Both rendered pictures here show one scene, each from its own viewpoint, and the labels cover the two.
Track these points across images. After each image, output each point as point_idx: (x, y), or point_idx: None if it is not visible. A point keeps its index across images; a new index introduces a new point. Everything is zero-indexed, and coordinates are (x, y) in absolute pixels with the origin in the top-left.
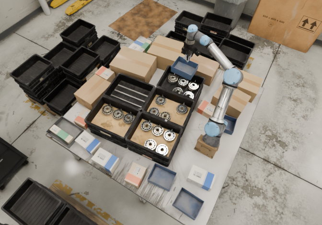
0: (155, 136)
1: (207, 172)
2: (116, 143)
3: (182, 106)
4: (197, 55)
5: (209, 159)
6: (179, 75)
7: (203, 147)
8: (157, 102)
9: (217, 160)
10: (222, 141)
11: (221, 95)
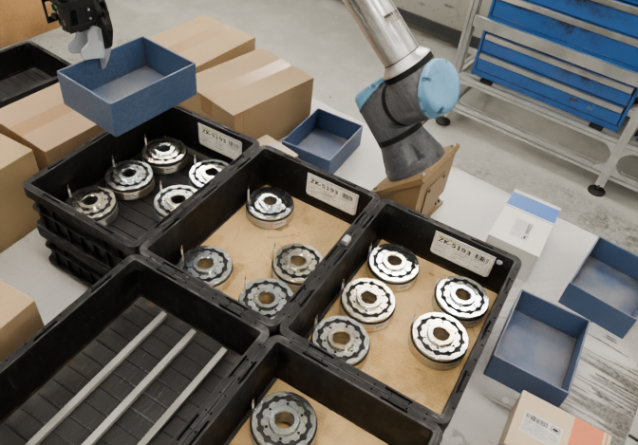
0: (391, 316)
1: (510, 204)
2: None
3: (263, 197)
4: None
5: (441, 209)
6: (157, 112)
7: (432, 188)
8: (215, 277)
9: (447, 194)
10: (382, 168)
11: None
